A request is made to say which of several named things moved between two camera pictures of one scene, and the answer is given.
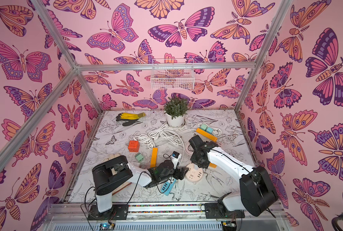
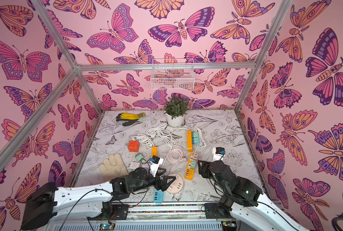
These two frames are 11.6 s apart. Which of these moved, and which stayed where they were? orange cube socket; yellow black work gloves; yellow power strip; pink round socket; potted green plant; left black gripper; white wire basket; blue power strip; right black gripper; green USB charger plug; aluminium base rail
Moved: right black gripper; blue power strip; pink round socket; left black gripper
Stayed: aluminium base rail; white wire basket; potted green plant; yellow power strip; green USB charger plug; orange cube socket; yellow black work gloves
